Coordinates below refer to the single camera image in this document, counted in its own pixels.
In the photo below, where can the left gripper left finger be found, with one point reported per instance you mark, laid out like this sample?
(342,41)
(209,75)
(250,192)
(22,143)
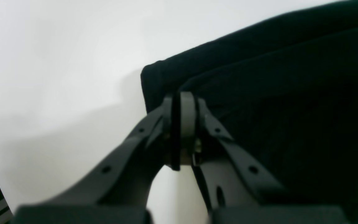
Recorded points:
(116,190)

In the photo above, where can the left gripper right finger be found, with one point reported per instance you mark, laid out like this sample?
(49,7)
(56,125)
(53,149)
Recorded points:
(236,187)

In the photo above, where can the black t-shirt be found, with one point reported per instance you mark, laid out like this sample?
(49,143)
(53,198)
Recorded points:
(286,89)

